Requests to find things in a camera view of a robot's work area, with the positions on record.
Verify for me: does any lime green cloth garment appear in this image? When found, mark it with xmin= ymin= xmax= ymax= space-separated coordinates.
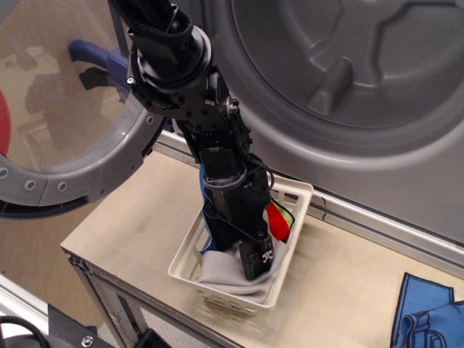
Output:
xmin=278 ymin=207 xmax=294 ymax=230

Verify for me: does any white plastic laundry basket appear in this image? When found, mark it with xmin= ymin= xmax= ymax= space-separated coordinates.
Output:
xmin=168 ymin=176 xmax=313 ymax=316

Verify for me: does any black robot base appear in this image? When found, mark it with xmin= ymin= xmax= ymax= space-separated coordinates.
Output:
xmin=0 ymin=303 xmax=109 ymax=348

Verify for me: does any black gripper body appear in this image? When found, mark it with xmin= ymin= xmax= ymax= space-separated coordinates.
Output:
xmin=204 ymin=165 xmax=270 ymax=252

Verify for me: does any dark blue cloth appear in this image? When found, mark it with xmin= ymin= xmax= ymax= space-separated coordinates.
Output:
xmin=199 ymin=164 xmax=218 ymax=254

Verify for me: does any black braided cable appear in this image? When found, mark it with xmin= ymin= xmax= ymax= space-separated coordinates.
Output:
xmin=0 ymin=315 xmax=50 ymax=348

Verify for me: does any blue clamp handle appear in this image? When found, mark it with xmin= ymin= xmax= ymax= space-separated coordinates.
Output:
xmin=68 ymin=40 xmax=130 ymax=99

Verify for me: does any round transparent washer door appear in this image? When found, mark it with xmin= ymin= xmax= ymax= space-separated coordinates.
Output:
xmin=1 ymin=1 xmax=167 ymax=220

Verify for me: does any grey toy washing machine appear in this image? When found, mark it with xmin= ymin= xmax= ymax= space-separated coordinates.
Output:
xmin=144 ymin=0 xmax=464 ymax=280

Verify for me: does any light blue cloth garment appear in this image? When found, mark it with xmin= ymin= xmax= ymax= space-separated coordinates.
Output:
xmin=390 ymin=273 xmax=463 ymax=348

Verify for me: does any red cloth garment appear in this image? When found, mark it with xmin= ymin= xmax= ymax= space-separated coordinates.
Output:
xmin=265 ymin=202 xmax=291 ymax=241

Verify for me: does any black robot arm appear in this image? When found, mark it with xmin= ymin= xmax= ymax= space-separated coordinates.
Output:
xmin=113 ymin=1 xmax=273 ymax=280

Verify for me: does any red round object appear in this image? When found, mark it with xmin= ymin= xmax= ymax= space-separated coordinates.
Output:
xmin=0 ymin=92 xmax=11 ymax=157

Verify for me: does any grey cloth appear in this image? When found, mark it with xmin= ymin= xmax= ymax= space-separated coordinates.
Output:
xmin=196 ymin=239 xmax=289 ymax=304

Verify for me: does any aluminium table frame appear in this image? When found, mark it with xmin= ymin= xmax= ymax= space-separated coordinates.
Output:
xmin=63 ymin=248 xmax=239 ymax=347

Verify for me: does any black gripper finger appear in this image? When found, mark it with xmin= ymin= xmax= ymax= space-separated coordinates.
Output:
xmin=239 ymin=239 xmax=273 ymax=281

